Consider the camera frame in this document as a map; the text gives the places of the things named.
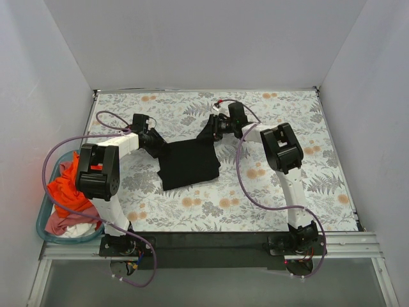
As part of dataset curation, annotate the black t shirt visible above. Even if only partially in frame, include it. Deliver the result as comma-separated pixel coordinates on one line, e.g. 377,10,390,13
157,125,220,191

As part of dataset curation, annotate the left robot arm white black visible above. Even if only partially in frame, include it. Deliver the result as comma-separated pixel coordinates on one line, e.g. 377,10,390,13
75,114,168,256

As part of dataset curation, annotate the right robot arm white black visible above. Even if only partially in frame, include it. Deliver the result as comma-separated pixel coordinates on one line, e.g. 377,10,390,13
205,99,321,255

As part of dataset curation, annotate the floral patterned table mat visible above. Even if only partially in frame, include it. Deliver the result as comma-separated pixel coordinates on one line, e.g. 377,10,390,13
88,91,358,232

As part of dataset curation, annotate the orange t shirt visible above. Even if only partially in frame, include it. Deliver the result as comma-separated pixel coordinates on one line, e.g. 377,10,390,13
47,152,94,212

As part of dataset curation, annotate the teal plastic laundry basket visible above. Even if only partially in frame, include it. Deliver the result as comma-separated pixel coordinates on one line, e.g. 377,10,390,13
36,150,104,245

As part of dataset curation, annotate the white t shirt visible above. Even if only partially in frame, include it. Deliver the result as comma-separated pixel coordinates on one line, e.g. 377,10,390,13
60,223,96,239

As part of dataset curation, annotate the pink t shirt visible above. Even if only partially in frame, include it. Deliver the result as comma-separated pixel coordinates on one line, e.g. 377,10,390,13
44,161,105,236

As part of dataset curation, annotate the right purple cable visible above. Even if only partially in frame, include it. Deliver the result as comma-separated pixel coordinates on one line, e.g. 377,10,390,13
213,98,327,279

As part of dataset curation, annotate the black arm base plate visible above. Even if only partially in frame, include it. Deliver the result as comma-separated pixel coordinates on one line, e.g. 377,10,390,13
99,232,326,272

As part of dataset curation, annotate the aluminium frame rail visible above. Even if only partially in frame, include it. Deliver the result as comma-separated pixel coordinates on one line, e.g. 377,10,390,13
30,232,398,306

